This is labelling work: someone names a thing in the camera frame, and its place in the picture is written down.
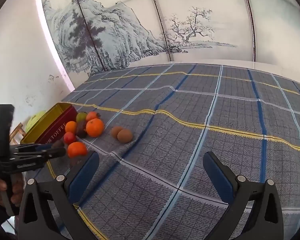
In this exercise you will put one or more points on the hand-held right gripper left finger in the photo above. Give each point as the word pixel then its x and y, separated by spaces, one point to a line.
pixel 85 175

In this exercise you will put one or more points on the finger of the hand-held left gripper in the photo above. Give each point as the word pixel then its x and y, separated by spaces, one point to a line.
pixel 43 147
pixel 52 152

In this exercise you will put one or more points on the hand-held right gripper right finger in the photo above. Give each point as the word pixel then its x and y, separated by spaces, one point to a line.
pixel 218 177

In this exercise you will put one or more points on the red tomato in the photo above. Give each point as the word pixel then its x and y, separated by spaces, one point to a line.
pixel 69 138

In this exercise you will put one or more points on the red tin box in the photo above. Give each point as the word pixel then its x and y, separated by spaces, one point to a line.
pixel 56 127

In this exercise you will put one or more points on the orange mandarin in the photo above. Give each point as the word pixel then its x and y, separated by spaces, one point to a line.
pixel 77 149
pixel 70 126
pixel 95 127

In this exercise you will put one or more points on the dark purple mangosteen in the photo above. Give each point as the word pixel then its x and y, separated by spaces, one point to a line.
pixel 81 129

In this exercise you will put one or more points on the green round fruit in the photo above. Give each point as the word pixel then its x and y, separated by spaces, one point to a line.
pixel 80 117

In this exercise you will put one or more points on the small brown round fruit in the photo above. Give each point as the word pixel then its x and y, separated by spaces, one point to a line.
pixel 115 131
pixel 125 135

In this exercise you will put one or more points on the red apple-shaped fruit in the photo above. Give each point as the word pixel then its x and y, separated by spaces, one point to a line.
pixel 92 115

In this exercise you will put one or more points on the person's left hand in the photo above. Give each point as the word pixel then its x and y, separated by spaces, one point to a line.
pixel 17 192

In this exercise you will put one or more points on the green tissue pack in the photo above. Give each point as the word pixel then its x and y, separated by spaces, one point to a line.
pixel 35 121

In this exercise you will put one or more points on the wooden chair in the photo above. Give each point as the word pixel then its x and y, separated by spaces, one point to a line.
pixel 17 132

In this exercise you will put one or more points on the landscape painting wall panels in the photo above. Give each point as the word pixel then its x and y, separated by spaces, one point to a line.
pixel 115 30

